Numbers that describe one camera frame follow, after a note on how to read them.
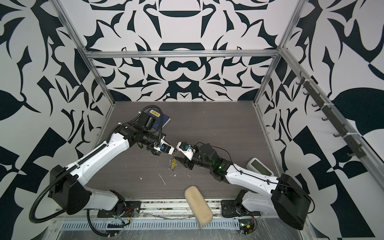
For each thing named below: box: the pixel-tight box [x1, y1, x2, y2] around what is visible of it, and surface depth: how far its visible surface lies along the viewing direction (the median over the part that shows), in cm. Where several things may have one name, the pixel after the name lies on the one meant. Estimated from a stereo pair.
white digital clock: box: [246, 157, 275, 177], surface depth 87 cm
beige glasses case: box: [184, 185, 213, 227], surface depth 74 cm
